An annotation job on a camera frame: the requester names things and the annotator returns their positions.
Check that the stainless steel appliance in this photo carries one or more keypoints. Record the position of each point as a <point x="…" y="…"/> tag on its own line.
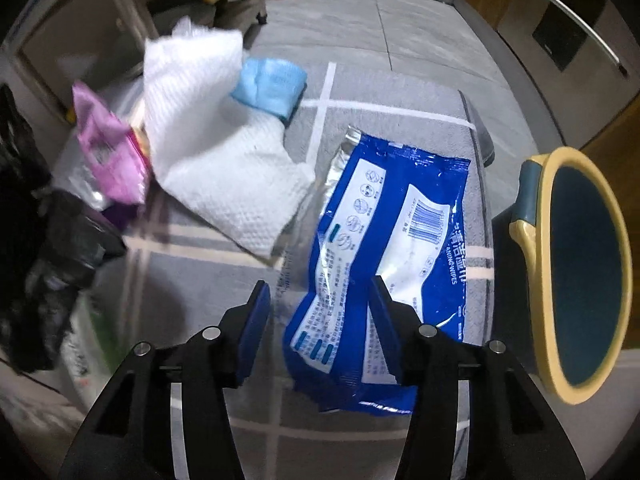
<point x="530" y="25"/>

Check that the blue face mask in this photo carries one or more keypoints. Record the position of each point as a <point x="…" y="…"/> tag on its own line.
<point x="270" y="85"/>

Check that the white paper towel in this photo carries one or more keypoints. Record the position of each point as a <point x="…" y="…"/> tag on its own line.
<point x="210" y="150"/>

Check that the purple packet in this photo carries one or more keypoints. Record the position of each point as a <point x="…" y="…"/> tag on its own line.
<point x="122" y="216"/>

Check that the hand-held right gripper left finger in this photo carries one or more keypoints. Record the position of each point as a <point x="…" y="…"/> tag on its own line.
<point x="255" y="327"/>

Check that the blue wet wipes packet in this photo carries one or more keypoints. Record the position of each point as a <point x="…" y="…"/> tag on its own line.
<point x="420" y="240"/>

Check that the grey striped mat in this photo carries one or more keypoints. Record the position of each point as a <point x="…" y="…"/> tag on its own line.
<point x="190" y="270"/>

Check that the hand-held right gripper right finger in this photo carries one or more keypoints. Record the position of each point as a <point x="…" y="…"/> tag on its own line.
<point x="387" y="330"/>

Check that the white plastic bag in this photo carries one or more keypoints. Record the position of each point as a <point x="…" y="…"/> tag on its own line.
<point x="87" y="340"/>

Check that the clear plastic wrapper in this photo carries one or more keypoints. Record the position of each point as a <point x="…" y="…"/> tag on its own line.
<point x="80" y="182"/>

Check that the black plastic bag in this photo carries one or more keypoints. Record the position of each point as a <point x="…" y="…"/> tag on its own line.
<point x="35" y="270"/>

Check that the teal bin with yellow rim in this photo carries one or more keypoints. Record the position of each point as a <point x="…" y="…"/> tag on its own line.
<point x="585" y="280"/>

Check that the metal kitchen rack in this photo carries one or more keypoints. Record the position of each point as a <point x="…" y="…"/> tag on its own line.
<point x="127" y="5"/>

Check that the pink packet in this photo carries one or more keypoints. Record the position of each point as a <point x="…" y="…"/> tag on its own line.
<point x="107" y="150"/>

